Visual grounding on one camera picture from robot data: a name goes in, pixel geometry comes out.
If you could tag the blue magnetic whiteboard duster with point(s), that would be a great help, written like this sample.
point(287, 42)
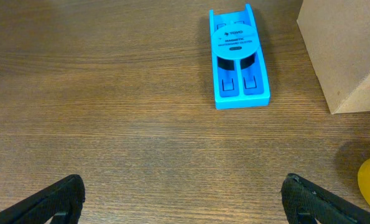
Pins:
point(240, 77)

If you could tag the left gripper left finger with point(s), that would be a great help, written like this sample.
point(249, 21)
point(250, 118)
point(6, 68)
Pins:
point(61, 202)

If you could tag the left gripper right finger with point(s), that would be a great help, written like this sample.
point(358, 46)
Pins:
point(306, 202)

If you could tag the open cardboard box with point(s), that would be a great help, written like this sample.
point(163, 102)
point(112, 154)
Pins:
point(337, 37)

